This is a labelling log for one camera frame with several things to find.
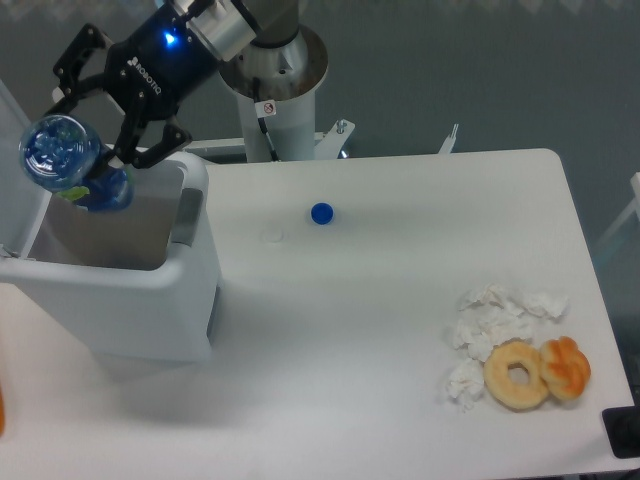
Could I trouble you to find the small crumpled white tissue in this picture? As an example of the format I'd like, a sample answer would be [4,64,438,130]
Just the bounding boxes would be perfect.
[446,358,484,412]

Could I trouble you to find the white furniture at right edge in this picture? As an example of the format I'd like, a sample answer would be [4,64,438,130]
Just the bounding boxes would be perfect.
[592,172,639,268]

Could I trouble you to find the black device at edge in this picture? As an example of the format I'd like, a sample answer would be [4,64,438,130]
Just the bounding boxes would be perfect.
[602,406,639,459]

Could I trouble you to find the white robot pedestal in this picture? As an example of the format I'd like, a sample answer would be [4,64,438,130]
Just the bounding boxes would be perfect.
[220,25,328,163]

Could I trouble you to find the white metal base frame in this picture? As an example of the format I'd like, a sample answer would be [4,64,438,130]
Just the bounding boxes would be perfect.
[184,119,459,163]

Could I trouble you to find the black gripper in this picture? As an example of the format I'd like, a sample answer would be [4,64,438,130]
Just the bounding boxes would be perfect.
[42,4,221,170]

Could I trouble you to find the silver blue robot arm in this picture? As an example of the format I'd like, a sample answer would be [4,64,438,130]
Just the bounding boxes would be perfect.
[50,1,298,174]

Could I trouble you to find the orange object at edge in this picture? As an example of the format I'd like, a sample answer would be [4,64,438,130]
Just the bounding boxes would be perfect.
[0,388,6,437]

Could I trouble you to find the white bottle cap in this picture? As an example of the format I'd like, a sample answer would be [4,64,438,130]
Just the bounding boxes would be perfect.
[263,226,284,243]

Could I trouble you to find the orange glazed twisted bun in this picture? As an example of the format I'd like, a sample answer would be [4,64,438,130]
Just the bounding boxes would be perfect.
[539,336,591,401]

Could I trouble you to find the blue bottle cap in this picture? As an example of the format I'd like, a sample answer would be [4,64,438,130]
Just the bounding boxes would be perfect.
[310,202,334,225]

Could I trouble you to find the white trash can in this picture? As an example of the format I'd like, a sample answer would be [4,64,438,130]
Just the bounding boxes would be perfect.
[1,90,221,362]

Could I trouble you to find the plain ring donut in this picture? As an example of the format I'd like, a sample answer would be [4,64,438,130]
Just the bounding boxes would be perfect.
[483,341,549,410]

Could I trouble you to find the blue plastic bottle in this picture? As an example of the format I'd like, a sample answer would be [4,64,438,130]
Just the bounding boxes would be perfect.
[19,114,134,212]

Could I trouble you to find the large crumpled white tissue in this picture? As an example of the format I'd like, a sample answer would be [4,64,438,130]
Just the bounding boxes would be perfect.
[451,283,570,362]

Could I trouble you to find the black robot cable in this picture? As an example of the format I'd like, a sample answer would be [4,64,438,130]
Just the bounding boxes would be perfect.
[256,115,279,162]

